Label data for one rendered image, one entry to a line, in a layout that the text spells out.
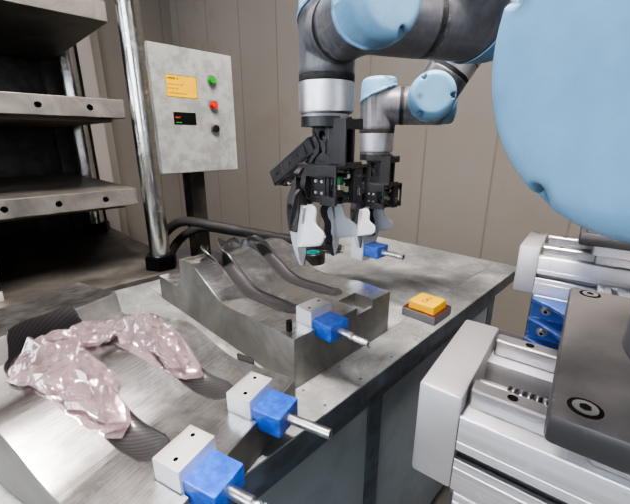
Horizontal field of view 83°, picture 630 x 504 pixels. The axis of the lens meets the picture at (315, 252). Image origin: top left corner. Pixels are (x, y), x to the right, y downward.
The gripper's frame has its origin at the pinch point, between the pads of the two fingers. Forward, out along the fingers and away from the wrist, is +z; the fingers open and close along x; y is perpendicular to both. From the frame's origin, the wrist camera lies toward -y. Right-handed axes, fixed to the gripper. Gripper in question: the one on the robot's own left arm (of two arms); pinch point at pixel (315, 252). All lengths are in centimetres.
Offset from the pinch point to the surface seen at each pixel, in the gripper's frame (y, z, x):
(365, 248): -10.2, 7.4, 27.2
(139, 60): -72, -37, 5
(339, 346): 2.3, 17.8, 3.9
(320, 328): 3.3, 11.5, -2.0
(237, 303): -15.9, 12.7, -4.8
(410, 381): 4.2, 36.9, 27.6
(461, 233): -48, 38, 176
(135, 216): -315, 53, 79
